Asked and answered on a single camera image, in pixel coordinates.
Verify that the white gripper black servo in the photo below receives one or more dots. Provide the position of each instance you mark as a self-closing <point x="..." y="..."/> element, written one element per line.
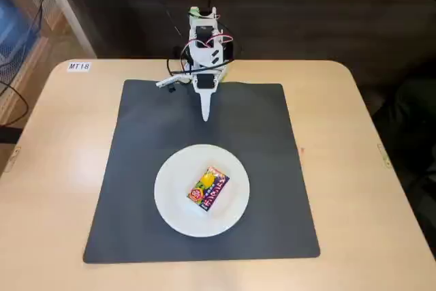
<point x="205" y="83"/>

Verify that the colourful candy box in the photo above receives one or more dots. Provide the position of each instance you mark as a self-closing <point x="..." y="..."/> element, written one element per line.
<point x="207" y="188"/>

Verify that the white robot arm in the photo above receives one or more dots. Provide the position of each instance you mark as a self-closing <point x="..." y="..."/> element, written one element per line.
<point x="204" y="54"/>

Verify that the white round dish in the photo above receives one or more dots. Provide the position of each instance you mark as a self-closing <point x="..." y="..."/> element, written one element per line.
<point x="170" y="202"/>

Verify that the dark grey mat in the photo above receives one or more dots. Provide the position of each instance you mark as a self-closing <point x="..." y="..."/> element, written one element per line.
<point x="136" y="168"/>

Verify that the white MT18 label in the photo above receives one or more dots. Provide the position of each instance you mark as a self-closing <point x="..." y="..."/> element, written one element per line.
<point x="79" y="66"/>

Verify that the metal table edge latch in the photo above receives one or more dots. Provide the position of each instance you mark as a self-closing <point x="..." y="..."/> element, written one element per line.
<point x="384" y="155"/>
<point x="13" y="158"/>

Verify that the black table leg foot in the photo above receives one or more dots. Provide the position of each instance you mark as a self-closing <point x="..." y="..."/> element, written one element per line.
<point x="7" y="133"/>

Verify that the blue storage bin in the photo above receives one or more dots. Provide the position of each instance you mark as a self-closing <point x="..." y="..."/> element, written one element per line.
<point x="13" y="22"/>

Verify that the dark bag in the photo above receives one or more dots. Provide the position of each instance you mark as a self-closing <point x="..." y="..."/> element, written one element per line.
<point x="415" y="117"/>

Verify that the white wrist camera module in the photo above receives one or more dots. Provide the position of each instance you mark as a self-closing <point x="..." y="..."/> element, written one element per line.
<point x="167" y="82"/>

